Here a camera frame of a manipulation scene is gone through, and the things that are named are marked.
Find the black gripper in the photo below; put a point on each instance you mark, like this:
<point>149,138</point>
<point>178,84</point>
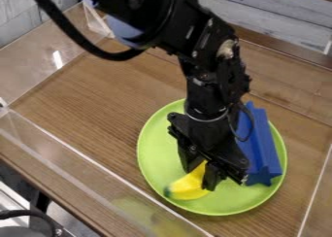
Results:
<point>209,141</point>

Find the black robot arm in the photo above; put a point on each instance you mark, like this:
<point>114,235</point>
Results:
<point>185,29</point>

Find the green round plate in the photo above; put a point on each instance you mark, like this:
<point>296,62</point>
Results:
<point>160,167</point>

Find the yellow toy banana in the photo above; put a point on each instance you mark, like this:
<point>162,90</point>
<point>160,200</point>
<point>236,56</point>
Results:
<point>186,188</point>

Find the clear acrylic front wall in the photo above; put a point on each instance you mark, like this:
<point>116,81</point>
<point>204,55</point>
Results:
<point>113,206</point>

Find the clear acrylic corner bracket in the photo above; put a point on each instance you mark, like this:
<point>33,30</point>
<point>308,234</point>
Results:
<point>96,22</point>

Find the blue star-shaped block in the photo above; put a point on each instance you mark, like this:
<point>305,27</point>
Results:
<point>258,148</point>

